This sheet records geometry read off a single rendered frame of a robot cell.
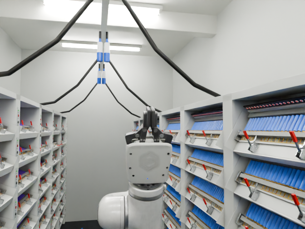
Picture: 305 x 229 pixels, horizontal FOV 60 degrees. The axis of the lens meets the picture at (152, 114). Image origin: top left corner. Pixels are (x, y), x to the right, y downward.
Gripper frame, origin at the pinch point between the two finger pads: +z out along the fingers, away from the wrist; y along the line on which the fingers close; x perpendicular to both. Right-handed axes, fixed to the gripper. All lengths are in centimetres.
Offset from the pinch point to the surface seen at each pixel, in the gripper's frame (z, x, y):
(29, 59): 1, 84, 49
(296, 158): -18, 15, -50
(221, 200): -66, 61, -50
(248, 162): -38, 50, -55
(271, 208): -41, 20, -49
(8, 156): -63, 107, 73
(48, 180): -151, 223, 81
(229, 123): -22, 59, -47
